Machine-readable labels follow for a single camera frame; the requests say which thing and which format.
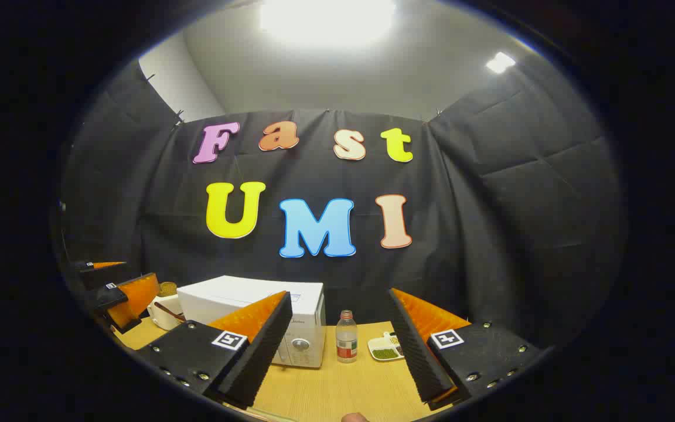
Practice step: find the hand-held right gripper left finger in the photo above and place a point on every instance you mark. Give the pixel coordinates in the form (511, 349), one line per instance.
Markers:
(264, 351)

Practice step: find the clear bottle with red label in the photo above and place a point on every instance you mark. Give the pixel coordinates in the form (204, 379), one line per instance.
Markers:
(346, 343)

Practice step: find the small ceiling light panel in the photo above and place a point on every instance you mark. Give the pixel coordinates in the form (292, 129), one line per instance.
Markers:
(500, 62)

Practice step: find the white divided dish of beans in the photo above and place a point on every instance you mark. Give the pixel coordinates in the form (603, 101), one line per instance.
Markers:
(383, 351)

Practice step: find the white toaster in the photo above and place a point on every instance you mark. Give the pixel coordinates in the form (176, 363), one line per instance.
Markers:
(164, 316)

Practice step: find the white microwave oven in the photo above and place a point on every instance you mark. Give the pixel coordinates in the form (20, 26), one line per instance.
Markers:
(238, 296)

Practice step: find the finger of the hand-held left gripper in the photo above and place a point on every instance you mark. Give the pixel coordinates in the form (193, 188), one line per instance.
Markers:
(100, 274)
(132, 299)

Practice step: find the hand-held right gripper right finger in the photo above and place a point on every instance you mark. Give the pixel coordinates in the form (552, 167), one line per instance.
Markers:
(413, 351)

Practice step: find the brown bread slice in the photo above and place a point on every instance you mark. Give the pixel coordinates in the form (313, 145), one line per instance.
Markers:
(167, 289)

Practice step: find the large ceiling light panel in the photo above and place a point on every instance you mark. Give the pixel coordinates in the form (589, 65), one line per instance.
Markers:
(326, 20)

